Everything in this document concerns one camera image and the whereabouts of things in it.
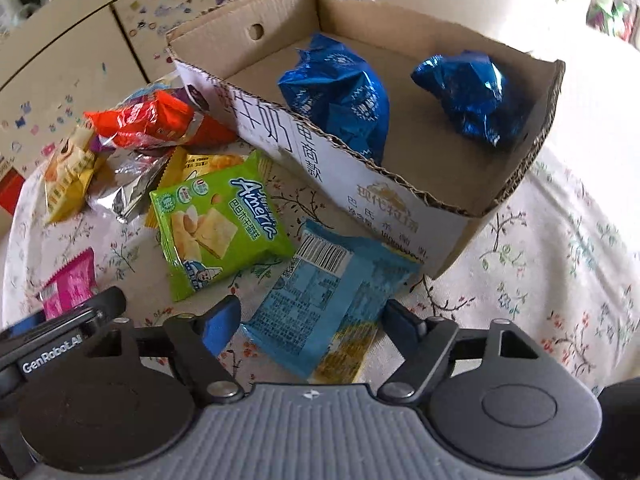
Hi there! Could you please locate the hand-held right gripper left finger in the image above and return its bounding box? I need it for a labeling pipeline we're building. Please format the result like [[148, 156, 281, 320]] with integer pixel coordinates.
[[85, 294, 246, 403]]

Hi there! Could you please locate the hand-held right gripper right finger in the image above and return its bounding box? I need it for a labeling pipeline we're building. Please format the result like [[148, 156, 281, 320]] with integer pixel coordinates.
[[376, 299, 540, 403]]

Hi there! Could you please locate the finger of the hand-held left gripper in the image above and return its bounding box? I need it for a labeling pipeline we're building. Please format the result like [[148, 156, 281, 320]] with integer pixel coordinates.
[[0, 286, 127, 337]]

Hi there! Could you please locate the light blue snack packet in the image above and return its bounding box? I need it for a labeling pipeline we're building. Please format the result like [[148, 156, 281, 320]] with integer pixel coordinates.
[[240, 219, 423, 382]]

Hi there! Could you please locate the cardboard box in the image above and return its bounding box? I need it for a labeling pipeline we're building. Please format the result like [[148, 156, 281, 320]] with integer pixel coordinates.
[[166, 0, 566, 280]]

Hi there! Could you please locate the pink snack packet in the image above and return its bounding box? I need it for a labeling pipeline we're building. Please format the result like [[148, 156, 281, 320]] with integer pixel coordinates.
[[39, 247, 97, 322]]

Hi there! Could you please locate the green cracker packet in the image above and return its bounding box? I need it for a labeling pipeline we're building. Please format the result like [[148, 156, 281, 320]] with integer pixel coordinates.
[[149, 150, 297, 303]]

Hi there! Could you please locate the silver foil snack packet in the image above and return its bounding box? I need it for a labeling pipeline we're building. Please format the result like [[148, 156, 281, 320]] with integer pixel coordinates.
[[86, 149, 173, 224]]

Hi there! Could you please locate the yellow striped snack packet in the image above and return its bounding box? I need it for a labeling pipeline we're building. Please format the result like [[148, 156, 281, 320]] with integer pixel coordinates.
[[145, 146, 246, 228]]

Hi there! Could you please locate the orange red snack packet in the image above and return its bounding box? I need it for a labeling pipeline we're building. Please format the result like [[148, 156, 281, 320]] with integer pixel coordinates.
[[84, 85, 238, 150]]

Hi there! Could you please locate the large blue foil snack bag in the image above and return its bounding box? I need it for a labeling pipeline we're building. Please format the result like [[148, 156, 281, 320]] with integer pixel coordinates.
[[277, 33, 391, 166]]

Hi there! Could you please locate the small blue foil snack bag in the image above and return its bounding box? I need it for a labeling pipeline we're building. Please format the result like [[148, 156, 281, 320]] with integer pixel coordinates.
[[411, 51, 531, 150]]

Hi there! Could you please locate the beige cabinet with stickers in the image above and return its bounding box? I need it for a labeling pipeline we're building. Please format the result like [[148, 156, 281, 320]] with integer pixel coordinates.
[[0, 0, 306, 181]]

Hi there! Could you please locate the colourful clutter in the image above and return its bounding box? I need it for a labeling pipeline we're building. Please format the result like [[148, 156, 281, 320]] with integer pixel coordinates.
[[582, 0, 640, 41]]

